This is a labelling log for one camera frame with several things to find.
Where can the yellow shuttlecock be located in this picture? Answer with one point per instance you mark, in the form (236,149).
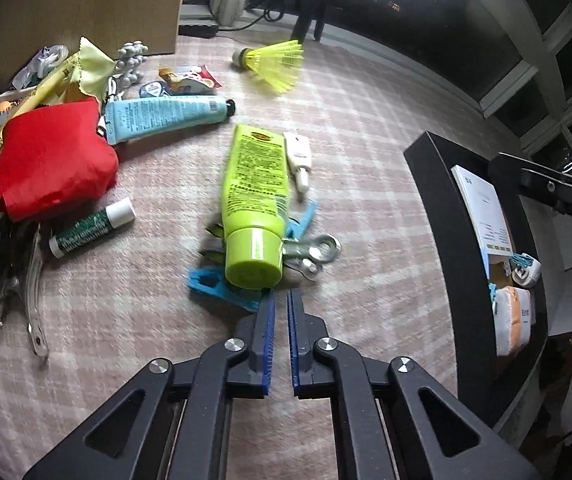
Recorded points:
(276,62)

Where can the lime green tube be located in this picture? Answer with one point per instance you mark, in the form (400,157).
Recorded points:
(256,185)

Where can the white orange tissue pack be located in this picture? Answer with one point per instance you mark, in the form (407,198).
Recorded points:
(510,315)

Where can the wooden cabinet panel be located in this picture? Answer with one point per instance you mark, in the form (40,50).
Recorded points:
(76,0)

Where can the silver metal clasp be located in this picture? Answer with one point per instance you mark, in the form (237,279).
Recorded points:
(316,255)

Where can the grey molecule toy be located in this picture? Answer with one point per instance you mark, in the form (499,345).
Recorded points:
(130,62)

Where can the light blue tube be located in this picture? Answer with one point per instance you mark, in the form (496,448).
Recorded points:
(166,115)

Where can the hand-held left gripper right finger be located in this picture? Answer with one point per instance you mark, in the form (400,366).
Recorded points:
(293,340)

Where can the black power strip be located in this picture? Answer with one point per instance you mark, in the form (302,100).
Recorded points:
(198,29)

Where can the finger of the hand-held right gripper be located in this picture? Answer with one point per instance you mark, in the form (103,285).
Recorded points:
(550,185)

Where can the green white lip balm stick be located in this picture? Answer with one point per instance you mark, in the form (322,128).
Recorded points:
(86,230)

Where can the small white tube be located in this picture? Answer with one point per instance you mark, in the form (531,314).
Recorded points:
(298,152)

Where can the red cloth bag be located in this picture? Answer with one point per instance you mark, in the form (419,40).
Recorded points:
(51,160)

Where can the red white small sachet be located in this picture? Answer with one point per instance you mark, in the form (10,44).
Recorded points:
(196,76)

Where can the black stand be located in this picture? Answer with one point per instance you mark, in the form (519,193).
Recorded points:
(311,5)

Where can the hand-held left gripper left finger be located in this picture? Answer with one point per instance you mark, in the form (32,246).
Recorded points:
(266,340)

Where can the pale checked desktop cloth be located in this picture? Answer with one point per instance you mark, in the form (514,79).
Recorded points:
(365,185)

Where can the black storage tray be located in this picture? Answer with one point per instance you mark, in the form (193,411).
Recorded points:
(435,200)

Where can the yellow-green wiping cloth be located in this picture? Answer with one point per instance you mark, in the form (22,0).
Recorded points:
(93,67)

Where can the window frame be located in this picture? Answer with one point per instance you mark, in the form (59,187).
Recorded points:
(508,0)

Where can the clear plastic bag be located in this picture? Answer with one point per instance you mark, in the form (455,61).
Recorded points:
(41,62)

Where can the white booklet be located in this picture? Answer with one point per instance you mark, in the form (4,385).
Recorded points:
(485,205)

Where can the metal nail clipper tool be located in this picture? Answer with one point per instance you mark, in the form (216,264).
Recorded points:
(33,305)

